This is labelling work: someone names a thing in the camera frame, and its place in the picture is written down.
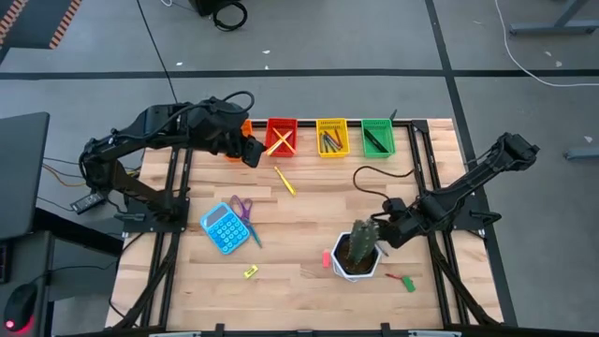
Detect yellow pencil orange eraser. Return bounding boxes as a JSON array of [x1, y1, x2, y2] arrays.
[[264, 133, 292, 157]]

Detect red plastic bin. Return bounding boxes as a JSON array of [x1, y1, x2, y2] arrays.
[[264, 117, 299, 158]]

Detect white pencil yellow eraser cap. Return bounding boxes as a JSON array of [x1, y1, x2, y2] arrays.
[[267, 130, 295, 155]]

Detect orange pencil pink eraser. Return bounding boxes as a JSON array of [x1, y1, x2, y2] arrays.
[[272, 127, 297, 154]]

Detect yellow highlighter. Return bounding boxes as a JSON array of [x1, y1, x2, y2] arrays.
[[273, 165, 298, 198]]

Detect orange plastic bin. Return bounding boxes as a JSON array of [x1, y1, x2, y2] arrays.
[[224, 120, 255, 164]]

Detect green cactus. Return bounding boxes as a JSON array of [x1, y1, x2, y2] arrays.
[[345, 218, 381, 272]]

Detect blue calculator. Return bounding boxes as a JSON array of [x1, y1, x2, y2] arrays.
[[199, 201, 252, 256]]

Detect yellow plastic bin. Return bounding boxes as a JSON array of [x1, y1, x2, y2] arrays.
[[315, 117, 351, 159]]

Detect green plastic bin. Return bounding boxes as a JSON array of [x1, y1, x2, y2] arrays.
[[360, 118, 397, 159]]

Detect black power adapter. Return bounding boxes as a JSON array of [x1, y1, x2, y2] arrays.
[[69, 190, 108, 215]]

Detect grey desk foot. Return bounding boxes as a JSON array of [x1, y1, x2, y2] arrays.
[[563, 145, 599, 161]]

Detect dark desk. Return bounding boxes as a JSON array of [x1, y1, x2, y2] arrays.
[[0, 208, 124, 337]]

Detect dark grey flat panel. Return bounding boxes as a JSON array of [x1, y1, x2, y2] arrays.
[[0, 111, 51, 240]]

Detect orange striped black mat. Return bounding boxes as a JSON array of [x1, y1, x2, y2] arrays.
[[0, 0, 83, 65]]

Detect grey desk leg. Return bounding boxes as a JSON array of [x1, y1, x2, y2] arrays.
[[508, 0, 599, 37]]

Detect black computer mouse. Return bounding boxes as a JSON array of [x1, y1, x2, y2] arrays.
[[3, 283, 38, 334]]

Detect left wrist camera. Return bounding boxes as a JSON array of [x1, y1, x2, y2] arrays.
[[241, 136, 267, 169]]

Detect black aluminium table frame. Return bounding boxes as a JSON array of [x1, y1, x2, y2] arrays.
[[107, 119, 504, 337]]

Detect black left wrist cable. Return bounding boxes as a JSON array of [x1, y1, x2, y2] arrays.
[[223, 91, 256, 114]]

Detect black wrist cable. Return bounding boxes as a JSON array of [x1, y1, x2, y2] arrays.
[[352, 165, 417, 203], [223, 91, 256, 114]]

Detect purple handled scissors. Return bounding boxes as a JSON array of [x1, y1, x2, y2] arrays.
[[228, 195, 263, 248]]

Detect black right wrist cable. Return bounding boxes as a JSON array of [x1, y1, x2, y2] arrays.
[[352, 165, 417, 203]]

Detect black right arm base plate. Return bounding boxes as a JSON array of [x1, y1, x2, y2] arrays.
[[416, 194, 502, 231]]

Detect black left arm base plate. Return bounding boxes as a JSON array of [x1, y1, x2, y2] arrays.
[[122, 196, 191, 234]]

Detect thin black floor cable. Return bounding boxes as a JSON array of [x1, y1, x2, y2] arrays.
[[137, 0, 180, 105]]

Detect black coiled cable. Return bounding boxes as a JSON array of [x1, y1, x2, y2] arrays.
[[189, 0, 249, 33]]

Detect white floor cable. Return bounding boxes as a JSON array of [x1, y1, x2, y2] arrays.
[[494, 0, 599, 88]]

